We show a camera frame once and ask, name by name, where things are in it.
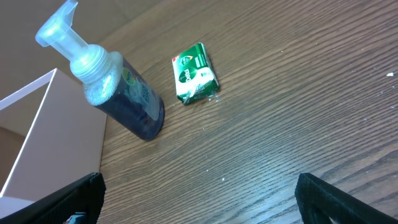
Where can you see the green Dettol soap bar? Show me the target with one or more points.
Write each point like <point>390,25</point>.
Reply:
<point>194,75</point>

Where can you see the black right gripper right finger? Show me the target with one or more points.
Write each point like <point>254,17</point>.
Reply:
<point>320,202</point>

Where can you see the white cardboard box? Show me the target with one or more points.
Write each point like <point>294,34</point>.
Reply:
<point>50,137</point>

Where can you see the foam soap pump bottle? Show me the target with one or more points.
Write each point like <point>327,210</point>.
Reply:
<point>110,83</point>

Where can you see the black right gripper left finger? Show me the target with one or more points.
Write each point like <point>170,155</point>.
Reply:
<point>78,202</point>

